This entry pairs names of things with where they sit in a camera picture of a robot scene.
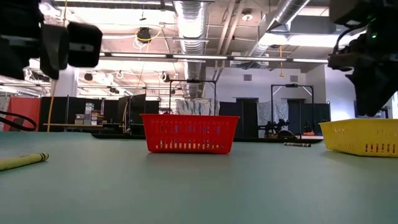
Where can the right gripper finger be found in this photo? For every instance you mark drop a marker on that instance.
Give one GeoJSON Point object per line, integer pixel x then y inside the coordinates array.
{"type": "Point", "coordinates": [376, 96]}

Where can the crayons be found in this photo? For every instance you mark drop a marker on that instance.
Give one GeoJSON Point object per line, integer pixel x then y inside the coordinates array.
{"type": "Point", "coordinates": [21, 161]}

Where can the black background robot arm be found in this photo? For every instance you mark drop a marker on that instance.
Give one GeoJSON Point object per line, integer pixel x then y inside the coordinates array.
{"type": "Point", "coordinates": [276, 128]}

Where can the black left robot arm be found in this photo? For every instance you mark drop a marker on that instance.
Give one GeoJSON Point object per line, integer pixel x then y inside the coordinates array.
{"type": "Point", "coordinates": [15, 59]}

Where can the black ceiling spotlight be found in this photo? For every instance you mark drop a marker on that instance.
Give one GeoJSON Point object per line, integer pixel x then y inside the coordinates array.
{"type": "Point", "coordinates": [144, 35]}
{"type": "Point", "coordinates": [165, 77]}
{"type": "Point", "coordinates": [88, 76]}

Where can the yellow plastic basket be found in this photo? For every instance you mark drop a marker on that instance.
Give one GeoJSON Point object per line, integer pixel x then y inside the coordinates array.
{"type": "Point", "coordinates": [339, 129]}

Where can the black partition panels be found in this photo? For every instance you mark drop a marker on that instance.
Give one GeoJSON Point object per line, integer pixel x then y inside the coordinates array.
{"type": "Point", "coordinates": [57, 112]}

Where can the stacked storage boxes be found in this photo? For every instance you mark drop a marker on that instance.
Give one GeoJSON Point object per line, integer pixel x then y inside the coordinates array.
{"type": "Point", "coordinates": [89, 109]}

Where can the wooden workbench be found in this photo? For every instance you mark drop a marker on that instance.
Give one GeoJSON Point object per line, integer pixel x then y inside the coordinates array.
{"type": "Point", "coordinates": [59, 125]}

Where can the black computer monitor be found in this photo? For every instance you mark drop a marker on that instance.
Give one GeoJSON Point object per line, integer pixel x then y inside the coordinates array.
{"type": "Point", "coordinates": [138, 109]}

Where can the patterned pale curtain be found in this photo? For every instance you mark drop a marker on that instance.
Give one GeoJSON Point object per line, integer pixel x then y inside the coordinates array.
{"type": "Point", "coordinates": [267, 110]}
{"type": "Point", "coordinates": [196, 107]}

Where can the round ceiling lamp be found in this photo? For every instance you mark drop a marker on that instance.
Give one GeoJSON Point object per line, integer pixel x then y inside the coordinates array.
{"type": "Point", "coordinates": [247, 16]}

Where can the long ceiling light bar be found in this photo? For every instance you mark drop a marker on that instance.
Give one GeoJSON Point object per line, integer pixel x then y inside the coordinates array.
{"type": "Point", "coordinates": [199, 57]}

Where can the red plastic basket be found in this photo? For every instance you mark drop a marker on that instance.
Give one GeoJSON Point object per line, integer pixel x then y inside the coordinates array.
{"type": "Point", "coordinates": [189, 119]}

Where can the teal table mat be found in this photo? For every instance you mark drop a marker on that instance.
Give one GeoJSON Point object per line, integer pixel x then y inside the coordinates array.
{"type": "Point", "coordinates": [199, 193]}

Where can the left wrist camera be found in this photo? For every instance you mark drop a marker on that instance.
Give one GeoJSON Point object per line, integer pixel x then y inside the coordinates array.
{"type": "Point", "coordinates": [84, 34]}

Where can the red partition wall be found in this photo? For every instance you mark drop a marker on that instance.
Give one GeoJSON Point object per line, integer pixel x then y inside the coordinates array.
{"type": "Point", "coordinates": [26, 107]}

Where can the square wall vent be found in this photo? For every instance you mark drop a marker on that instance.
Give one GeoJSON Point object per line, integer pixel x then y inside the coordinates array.
{"type": "Point", "coordinates": [293, 78]}
{"type": "Point", "coordinates": [247, 77]}

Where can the black gantry frame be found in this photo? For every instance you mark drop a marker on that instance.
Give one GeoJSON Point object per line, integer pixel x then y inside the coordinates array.
{"type": "Point", "coordinates": [292, 85]}
{"type": "Point", "coordinates": [192, 81]}

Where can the slim silver ventilation duct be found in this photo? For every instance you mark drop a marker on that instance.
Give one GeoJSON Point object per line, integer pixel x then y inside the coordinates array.
{"type": "Point", "coordinates": [289, 12]}

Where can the black aluminium table frame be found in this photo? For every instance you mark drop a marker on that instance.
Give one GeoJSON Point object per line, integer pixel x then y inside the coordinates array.
{"type": "Point", "coordinates": [255, 140]}

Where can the wide silver ventilation duct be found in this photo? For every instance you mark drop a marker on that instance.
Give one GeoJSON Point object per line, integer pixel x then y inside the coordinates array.
{"type": "Point", "coordinates": [191, 31]}

